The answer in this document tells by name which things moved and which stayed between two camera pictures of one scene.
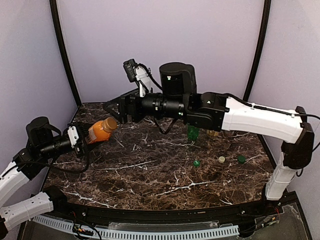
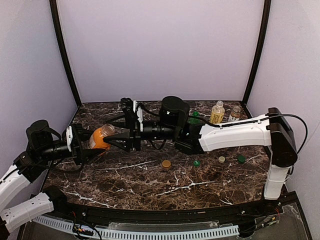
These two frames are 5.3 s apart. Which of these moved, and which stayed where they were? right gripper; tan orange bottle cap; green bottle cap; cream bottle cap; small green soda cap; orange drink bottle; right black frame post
Moved: orange drink bottle; right gripper; tan orange bottle cap
Stayed: right black frame post; cream bottle cap; green bottle cap; small green soda cap
